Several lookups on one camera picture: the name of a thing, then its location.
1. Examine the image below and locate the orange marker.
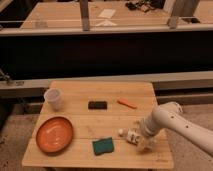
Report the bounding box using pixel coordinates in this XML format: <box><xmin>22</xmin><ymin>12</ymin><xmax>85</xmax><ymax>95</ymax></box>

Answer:
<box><xmin>117</xmin><ymin>98</ymin><xmax>137</xmax><ymax>109</ymax></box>

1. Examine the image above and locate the grey metal bracket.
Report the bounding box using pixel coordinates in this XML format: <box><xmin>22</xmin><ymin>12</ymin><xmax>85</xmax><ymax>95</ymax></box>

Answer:
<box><xmin>167</xmin><ymin>16</ymin><xmax>179</xmax><ymax>29</ymax></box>

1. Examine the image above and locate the white paper sheet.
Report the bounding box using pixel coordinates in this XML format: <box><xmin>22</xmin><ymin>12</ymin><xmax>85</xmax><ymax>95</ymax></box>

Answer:
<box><xmin>99</xmin><ymin>9</ymin><xmax>115</xmax><ymax>19</ymax></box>

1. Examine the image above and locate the dark cable clutter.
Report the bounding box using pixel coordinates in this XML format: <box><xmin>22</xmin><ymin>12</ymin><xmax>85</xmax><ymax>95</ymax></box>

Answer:
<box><xmin>125</xmin><ymin>0</ymin><xmax>165</xmax><ymax>13</ymax></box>

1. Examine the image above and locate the green sponge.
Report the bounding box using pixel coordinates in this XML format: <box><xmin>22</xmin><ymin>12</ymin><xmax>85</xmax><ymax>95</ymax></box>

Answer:
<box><xmin>92</xmin><ymin>137</ymin><xmax>114</xmax><ymax>156</ymax></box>

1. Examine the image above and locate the metal clamp at left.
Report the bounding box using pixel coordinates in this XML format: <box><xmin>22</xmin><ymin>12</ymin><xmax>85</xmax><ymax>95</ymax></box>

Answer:
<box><xmin>0</xmin><ymin>68</ymin><xmax>24</xmax><ymax>86</ymax></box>

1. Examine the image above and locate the white labelled bottle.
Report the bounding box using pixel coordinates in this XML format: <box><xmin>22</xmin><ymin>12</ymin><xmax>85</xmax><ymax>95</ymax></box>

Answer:
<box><xmin>118</xmin><ymin>129</ymin><xmax>141</xmax><ymax>145</ymax></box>

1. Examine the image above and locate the black rectangular block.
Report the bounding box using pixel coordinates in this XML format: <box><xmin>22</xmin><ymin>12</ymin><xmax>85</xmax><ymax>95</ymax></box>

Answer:
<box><xmin>88</xmin><ymin>101</ymin><xmax>107</xmax><ymax>109</ymax></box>

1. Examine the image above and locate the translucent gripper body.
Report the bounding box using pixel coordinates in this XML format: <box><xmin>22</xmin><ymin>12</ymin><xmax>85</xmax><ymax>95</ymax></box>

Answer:
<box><xmin>136</xmin><ymin>136</ymin><xmax>156</xmax><ymax>153</ymax></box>

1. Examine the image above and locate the translucent plastic cup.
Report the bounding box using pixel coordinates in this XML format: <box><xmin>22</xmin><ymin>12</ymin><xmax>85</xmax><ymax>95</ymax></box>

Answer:
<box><xmin>44</xmin><ymin>89</ymin><xmax>62</xmax><ymax>111</ymax></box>

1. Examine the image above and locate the orange ceramic bowl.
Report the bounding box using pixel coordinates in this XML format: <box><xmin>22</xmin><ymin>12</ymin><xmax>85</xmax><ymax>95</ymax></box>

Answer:
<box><xmin>36</xmin><ymin>117</ymin><xmax>74</xmax><ymax>153</ymax></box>

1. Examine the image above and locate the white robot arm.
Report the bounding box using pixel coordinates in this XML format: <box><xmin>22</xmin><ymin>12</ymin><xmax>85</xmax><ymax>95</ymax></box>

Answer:
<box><xmin>139</xmin><ymin>102</ymin><xmax>213</xmax><ymax>157</ymax></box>

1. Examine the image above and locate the grey metal post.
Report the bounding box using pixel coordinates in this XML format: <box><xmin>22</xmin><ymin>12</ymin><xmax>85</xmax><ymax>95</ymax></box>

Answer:
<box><xmin>79</xmin><ymin>0</ymin><xmax>90</xmax><ymax>31</ymax></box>

